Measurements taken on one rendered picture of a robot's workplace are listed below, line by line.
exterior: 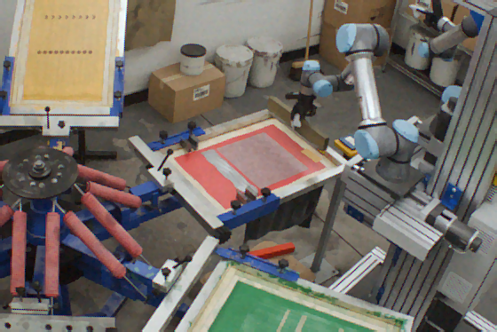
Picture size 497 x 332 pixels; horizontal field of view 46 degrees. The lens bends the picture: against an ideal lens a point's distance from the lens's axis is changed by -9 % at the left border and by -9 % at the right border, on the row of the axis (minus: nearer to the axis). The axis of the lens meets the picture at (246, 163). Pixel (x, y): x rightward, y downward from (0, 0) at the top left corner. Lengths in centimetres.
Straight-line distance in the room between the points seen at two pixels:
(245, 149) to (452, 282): 118
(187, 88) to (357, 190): 237
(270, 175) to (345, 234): 135
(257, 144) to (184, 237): 105
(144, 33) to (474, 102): 293
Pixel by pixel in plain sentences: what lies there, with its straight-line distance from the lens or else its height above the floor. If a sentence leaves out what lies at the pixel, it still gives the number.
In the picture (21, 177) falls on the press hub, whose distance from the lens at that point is 228.
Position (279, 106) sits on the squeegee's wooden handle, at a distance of 307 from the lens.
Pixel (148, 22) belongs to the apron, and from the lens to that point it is 470.
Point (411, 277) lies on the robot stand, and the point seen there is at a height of 70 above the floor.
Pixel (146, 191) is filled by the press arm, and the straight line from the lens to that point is 261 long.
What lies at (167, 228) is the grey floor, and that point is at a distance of 395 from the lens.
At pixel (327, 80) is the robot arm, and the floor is 142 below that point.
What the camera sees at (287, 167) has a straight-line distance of 297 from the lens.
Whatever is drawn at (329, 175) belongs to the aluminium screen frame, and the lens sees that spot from 293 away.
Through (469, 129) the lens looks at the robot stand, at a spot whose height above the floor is 155.
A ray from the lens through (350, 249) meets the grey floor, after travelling 405.
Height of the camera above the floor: 273
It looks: 37 degrees down
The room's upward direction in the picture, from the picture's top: 9 degrees clockwise
